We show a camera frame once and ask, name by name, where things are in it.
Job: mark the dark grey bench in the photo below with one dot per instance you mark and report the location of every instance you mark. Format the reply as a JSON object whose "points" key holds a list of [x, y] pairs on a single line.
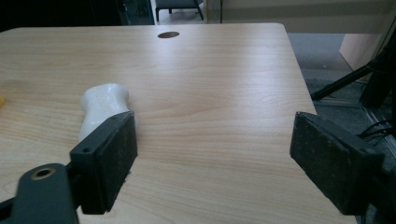
{"points": [[179, 4]]}

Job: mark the white glossy curved object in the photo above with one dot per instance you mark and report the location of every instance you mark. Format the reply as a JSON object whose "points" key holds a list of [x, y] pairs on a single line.
{"points": [[102, 101]]}

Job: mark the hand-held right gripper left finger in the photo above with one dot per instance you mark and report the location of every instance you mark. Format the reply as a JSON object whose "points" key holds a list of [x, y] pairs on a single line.
{"points": [[106, 161]]}

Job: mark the beige cabinet panel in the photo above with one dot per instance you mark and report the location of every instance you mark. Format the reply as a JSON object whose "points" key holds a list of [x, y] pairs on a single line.
{"points": [[358, 49]]}

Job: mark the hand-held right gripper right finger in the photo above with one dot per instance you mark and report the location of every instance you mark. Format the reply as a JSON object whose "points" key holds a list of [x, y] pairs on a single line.
{"points": [[330, 165]]}

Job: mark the dark round table grommet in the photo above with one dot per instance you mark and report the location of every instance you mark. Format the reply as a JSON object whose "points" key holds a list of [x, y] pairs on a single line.
{"points": [[168, 34]]}

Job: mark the black tripod stand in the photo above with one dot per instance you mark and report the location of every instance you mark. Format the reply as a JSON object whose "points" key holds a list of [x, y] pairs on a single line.
{"points": [[378, 77]]}

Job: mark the small yellow object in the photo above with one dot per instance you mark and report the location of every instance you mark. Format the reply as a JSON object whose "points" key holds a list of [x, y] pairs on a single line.
{"points": [[2, 101]]}

